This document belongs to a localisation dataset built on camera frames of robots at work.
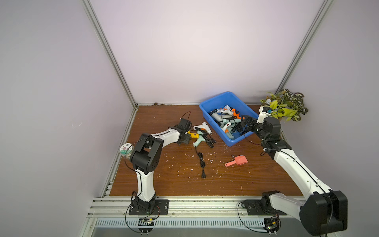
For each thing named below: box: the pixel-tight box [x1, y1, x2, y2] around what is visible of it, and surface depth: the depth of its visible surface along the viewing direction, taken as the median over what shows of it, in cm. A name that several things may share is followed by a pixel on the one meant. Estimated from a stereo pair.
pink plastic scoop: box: [225, 155, 249, 167], surface depth 91 cm
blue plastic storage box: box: [199, 91, 259, 147], surface depth 110 cm
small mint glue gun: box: [192, 130, 206, 148], surface depth 99 cm
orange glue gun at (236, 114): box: [231, 108, 242, 120], surface depth 112 cm
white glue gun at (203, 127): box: [193, 121, 212, 135], surface depth 106 cm
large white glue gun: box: [211, 112, 233, 122], surface depth 110 cm
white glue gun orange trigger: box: [222, 121, 232, 133], surface depth 99 cm
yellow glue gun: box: [187, 130, 200, 139], surface depth 100 cm
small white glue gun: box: [216, 104, 233, 116], surface depth 111 cm
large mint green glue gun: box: [225, 129, 235, 139], surface depth 99 cm
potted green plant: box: [259, 88, 309, 122], surface depth 91 cm
